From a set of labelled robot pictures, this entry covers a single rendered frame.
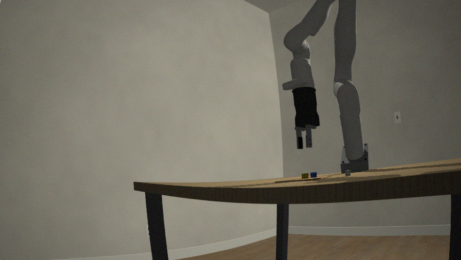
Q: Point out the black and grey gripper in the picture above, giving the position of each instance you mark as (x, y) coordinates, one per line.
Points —
(303, 89)

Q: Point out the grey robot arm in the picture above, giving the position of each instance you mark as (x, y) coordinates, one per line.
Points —
(345, 44)

